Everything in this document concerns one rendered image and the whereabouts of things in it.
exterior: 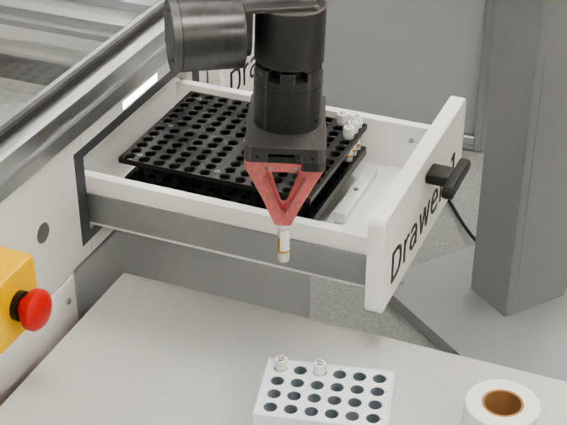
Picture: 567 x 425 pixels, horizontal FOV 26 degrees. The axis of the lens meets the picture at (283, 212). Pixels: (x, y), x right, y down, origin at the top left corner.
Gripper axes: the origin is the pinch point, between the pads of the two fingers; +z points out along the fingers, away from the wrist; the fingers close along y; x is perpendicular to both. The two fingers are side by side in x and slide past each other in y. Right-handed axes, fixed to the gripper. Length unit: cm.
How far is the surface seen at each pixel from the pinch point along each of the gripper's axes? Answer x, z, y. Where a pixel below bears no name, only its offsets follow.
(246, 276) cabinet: -6, 47, -59
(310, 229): 2.5, 8.9, -11.8
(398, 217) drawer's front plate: 11.1, 6.7, -11.2
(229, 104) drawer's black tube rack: -7.3, 7.7, -36.6
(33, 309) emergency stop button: -22.2, 10.2, 2.1
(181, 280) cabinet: -13, 35, -40
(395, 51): 24, 70, -199
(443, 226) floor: 35, 95, -154
